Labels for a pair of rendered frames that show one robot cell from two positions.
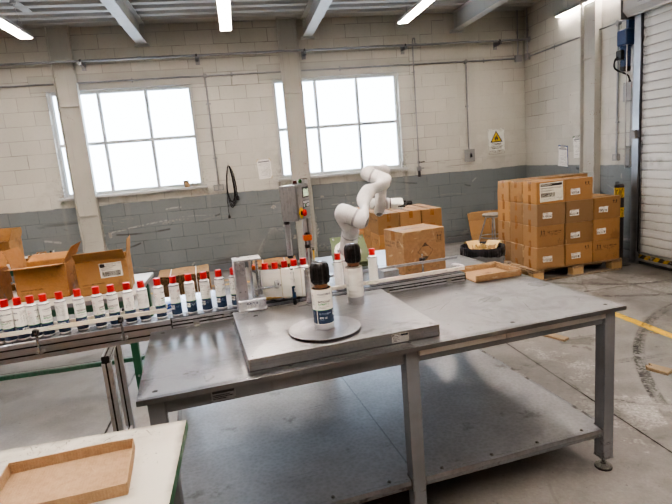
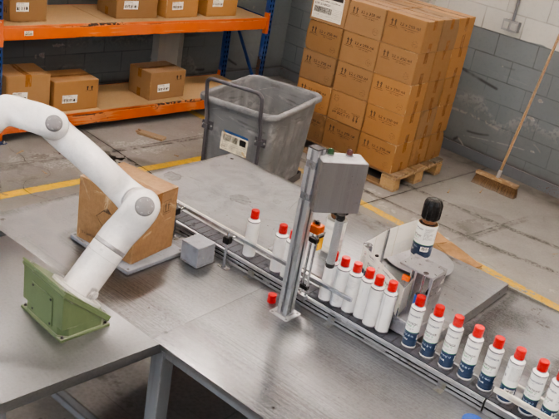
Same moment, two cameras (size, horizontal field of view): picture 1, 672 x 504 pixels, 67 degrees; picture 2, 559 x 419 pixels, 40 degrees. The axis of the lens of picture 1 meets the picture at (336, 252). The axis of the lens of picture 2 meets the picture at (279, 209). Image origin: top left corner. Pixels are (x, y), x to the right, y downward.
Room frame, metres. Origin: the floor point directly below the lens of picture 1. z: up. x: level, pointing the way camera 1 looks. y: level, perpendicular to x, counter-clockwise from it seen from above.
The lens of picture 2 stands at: (4.45, 2.03, 2.39)
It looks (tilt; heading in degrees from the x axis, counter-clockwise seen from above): 25 degrees down; 231
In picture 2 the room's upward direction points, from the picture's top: 10 degrees clockwise
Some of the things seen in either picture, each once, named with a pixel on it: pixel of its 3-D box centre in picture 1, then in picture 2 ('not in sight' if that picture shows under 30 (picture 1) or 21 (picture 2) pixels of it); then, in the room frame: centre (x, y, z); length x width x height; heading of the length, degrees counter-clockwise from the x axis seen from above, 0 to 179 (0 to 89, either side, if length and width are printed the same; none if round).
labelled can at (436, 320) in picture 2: (220, 289); (432, 331); (2.55, 0.61, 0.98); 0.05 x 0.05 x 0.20
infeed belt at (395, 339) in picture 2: (327, 295); (300, 288); (2.70, 0.07, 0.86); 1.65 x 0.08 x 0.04; 106
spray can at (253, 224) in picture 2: (373, 266); (252, 233); (2.78, -0.20, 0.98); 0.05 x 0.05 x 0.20
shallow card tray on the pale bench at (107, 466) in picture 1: (65, 478); not in sight; (1.23, 0.77, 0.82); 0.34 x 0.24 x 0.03; 106
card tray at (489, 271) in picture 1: (486, 271); not in sight; (2.97, -0.89, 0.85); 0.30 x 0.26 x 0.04; 106
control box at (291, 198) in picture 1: (295, 202); (336, 182); (2.75, 0.20, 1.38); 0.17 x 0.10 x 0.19; 161
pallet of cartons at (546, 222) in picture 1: (556, 224); not in sight; (6.15, -2.73, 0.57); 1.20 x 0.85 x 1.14; 102
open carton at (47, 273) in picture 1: (47, 270); not in sight; (3.66, 2.11, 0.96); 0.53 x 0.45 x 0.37; 12
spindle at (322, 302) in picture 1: (321, 294); (427, 229); (2.07, 0.08, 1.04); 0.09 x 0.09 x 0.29
